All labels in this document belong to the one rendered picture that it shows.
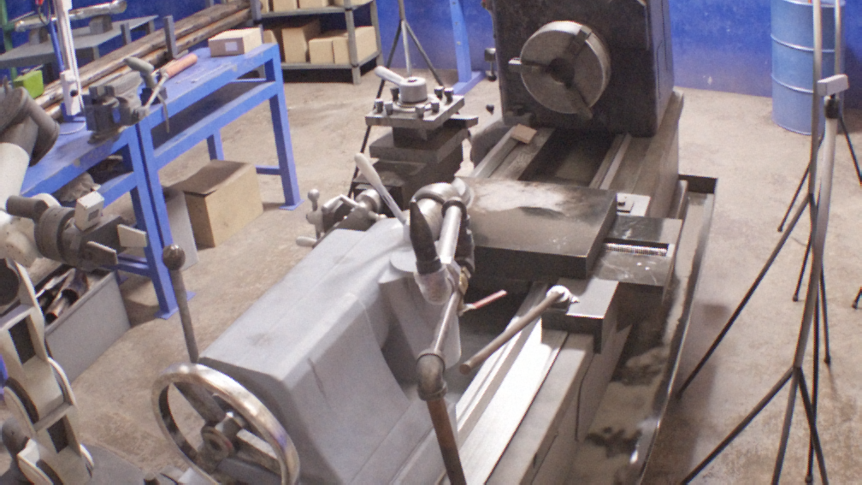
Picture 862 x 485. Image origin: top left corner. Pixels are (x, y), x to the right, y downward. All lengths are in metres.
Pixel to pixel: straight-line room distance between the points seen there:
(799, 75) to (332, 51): 3.53
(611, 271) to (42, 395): 1.41
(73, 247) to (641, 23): 1.69
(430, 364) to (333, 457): 0.19
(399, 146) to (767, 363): 1.66
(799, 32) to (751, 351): 2.55
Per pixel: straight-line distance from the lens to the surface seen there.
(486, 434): 1.35
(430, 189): 1.46
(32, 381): 2.04
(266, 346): 1.04
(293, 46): 6.45
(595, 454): 1.92
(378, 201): 1.72
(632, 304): 1.68
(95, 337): 3.38
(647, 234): 1.83
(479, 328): 1.82
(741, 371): 2.87
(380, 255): 1.20
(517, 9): 2.47
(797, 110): 5.13
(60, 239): 1.23
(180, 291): 1.10
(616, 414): 2.04
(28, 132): 1.68
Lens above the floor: 1.72
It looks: 25 degrees down
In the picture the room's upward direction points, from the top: 7 degrees counter-clockwise
